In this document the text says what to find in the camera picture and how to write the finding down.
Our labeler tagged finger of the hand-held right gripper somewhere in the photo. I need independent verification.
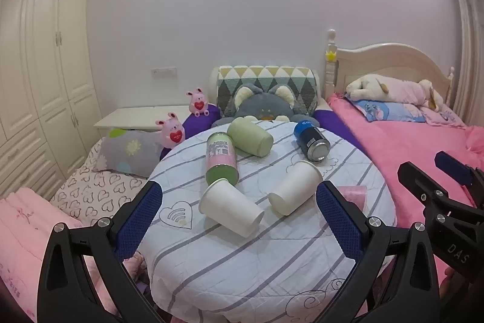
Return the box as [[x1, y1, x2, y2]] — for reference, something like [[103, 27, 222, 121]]
[[434, 151, 484, 195], [398, 161, 460, 212]]

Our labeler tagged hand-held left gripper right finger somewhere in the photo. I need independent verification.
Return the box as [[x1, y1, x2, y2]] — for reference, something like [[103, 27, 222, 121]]
[[316, 180, 441, 323]]

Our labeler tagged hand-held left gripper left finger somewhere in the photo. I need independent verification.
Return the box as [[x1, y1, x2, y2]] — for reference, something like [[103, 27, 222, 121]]
[[37, 180, 164, 323]]

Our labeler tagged white paper cup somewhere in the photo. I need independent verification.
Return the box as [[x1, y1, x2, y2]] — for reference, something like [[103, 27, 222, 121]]
[[268, 160, 324, 216], [199, 179, 265, 238]]

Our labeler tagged pink cup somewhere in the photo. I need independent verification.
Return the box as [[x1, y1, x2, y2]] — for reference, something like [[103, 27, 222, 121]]
[[336, 186, 368, 212]]

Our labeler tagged light green cup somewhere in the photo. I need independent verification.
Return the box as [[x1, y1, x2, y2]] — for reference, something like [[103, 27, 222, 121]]
[[227, 117, 274, 157]]

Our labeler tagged pink bed blanket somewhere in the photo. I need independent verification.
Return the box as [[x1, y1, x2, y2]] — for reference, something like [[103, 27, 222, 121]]
[[327, 94, 484, 271]]

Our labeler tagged pink cartoon pillow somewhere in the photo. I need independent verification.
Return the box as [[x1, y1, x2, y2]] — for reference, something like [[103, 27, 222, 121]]
[[420, 105, 466, 127]]

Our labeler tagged heart print sheet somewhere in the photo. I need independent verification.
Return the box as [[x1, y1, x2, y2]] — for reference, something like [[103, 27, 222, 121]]
[[50, 137, 152, 227]]

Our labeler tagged grey flower pillow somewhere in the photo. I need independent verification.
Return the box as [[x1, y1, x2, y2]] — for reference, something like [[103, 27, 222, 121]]
[[94, 129, 165, 178]]

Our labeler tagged blue cartoon pillow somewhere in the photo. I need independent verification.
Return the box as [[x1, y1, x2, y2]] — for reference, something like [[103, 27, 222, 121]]
[[353, 99, 428, 124]]

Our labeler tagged pink bunny toy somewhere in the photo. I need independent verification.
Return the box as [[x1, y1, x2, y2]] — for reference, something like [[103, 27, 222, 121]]
[[155, 113, 186, 149], [185, 88, 211, 117]]

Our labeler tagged blue and black can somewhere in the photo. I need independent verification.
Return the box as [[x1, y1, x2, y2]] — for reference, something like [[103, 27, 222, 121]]
[[293, 120, 331, 162]]

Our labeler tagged white and pink plush toy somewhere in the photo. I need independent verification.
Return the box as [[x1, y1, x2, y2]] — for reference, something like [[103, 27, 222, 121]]
[[345, 75, 444, 110]]

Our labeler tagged green and pink can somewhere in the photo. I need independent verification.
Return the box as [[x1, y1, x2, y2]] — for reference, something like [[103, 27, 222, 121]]
[[205, 132, 240, 184]]

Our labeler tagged white folding table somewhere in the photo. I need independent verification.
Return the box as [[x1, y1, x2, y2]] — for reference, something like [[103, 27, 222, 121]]
[[94, 104, 193, 130]]

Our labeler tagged striped white tablecloth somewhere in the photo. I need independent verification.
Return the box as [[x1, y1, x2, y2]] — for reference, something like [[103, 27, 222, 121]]
[[137, 119, 397, 323]]

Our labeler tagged light curtain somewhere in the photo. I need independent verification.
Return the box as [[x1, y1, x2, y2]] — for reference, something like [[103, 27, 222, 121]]
[[450, 0, 484, 127]]

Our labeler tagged cream bed headboard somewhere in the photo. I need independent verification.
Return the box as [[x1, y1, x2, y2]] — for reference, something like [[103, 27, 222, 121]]
[[324, 29, 456, 108]]

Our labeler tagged folded pink blanket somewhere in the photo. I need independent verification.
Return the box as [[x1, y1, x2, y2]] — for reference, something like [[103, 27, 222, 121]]
[[0, 188, 114, 323]]

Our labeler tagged grey cat plush pillow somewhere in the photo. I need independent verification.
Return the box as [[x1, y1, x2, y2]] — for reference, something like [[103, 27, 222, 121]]
[[212, 84, 321, 127]]

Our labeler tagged triangle pattern cushion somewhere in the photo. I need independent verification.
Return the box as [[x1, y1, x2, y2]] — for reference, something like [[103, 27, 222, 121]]
[[216, 65, 318, 117]]

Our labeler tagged white wardrobe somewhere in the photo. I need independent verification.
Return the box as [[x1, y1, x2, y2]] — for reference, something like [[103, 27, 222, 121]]
[[0, 0, 103, 200]]

